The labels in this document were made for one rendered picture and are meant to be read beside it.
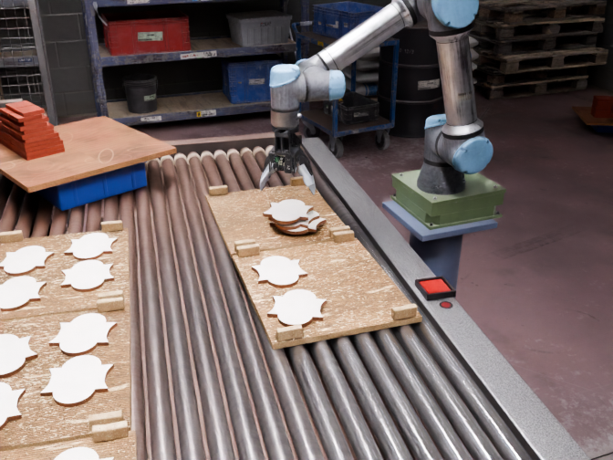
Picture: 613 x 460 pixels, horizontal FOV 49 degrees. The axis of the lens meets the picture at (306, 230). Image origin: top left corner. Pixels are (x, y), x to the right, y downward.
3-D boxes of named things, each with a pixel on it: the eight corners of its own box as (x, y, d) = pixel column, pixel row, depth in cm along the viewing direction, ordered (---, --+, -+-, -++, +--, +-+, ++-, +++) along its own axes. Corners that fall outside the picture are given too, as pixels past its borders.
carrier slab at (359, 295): (356, 242, 186) (356, 237, 185) (421, 321, 151) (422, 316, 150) (233, 260, 177) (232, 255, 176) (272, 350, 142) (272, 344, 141)
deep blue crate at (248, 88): (273, 89, 640) (271, 49, 624) (284, 99, 605) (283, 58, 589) (222, 93, 627) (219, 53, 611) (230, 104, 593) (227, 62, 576)
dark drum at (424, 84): (421, 114, 614) (430, 15, 574) (456, 133, 564) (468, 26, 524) (363, 121, 595) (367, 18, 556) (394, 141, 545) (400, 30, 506)
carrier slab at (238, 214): (310, 186, 222) (310, 182, 221) (354, 241, 187) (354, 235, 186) (205, 199, 213) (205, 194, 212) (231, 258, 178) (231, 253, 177)
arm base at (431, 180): (445, 173, 221) (447, 145, 217) (474, 189, 209) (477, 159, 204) (407, 182, 215) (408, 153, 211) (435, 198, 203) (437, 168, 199)
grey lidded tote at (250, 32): (277, 36, 617) (276, 9, 607) (294, 43, 588) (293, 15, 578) (226, 40, 597) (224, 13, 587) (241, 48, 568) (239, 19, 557)
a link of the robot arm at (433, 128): (451, 148, 214) (453, 107, 208) (472, 162, 203) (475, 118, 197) (416, 152, 212) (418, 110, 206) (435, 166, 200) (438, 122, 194)
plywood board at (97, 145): (104, 120, 255) (104, 115, 254) (177, 152, 222) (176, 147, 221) (-32, 150, 224) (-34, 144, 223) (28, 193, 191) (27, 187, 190)
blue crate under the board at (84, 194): (105, 162, 242) (101, 135, 238) (150, 186, 222) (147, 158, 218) (20, 184, 224) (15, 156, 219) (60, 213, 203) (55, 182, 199)
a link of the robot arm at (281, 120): (274, 104, 177) (304, 106, 176) (275, 120, 179) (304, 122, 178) (267, 112, 171) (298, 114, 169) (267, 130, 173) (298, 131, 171)
